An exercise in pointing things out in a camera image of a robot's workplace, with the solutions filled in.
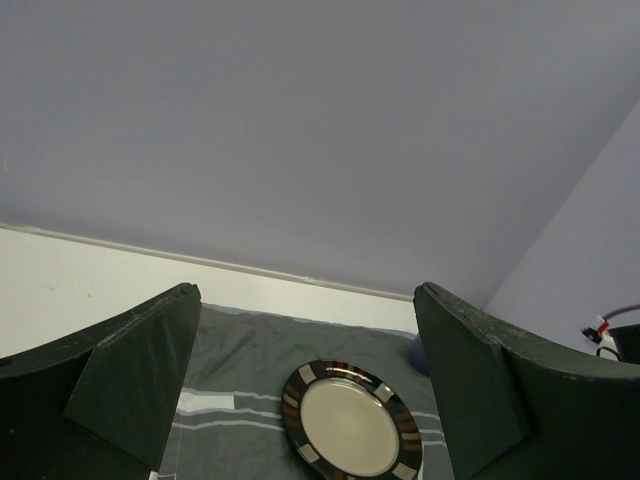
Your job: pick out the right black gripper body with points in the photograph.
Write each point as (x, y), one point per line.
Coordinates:
(627, 341)

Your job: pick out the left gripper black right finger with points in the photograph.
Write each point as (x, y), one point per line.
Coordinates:
(514, 405)

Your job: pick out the purple white cup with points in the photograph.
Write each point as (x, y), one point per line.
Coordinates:
(417, 357)

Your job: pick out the grey striped cloth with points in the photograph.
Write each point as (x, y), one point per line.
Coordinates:
(228, 424)

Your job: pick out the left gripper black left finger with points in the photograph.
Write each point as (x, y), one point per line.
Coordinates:
(99, 403)

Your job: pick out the dark rimmed dinner plate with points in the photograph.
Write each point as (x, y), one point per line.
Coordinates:
(346, 423)

